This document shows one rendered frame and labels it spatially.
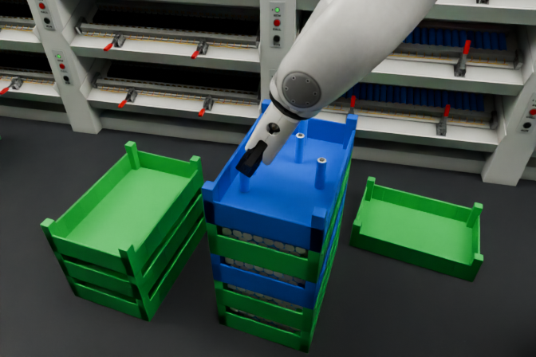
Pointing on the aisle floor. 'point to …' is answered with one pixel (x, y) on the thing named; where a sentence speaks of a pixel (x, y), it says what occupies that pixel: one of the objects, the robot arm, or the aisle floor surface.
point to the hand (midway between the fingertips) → (250, 161)
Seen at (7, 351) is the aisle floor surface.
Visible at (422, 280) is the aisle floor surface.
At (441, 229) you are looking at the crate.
